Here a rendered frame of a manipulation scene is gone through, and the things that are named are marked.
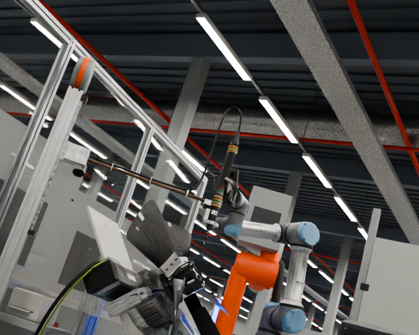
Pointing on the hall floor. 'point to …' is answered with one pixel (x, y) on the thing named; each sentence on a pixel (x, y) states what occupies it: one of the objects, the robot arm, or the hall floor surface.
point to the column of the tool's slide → (29, 207)
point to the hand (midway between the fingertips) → (221, 177)
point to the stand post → (86, 324)
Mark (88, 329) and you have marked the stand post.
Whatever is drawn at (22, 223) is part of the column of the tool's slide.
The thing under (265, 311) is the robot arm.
